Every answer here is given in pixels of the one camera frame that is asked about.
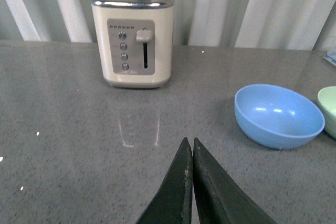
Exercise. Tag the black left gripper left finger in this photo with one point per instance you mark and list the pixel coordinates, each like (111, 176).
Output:
(173, 201)

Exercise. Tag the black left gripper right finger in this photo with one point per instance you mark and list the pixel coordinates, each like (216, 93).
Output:
(218, 198)

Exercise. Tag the blue plastic bowl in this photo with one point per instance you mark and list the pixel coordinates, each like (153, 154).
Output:
(277, 117)

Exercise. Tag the green plastic bowl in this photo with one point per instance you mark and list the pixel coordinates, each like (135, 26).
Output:
(326, 103)

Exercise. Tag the clear plastic food container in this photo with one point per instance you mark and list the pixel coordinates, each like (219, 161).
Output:
(330, 56)

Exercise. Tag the cream two-slot toaster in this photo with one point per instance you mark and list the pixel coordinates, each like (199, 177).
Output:
(135, 41)

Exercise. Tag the white curtain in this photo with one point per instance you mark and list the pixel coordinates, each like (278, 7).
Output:
(273, 24)

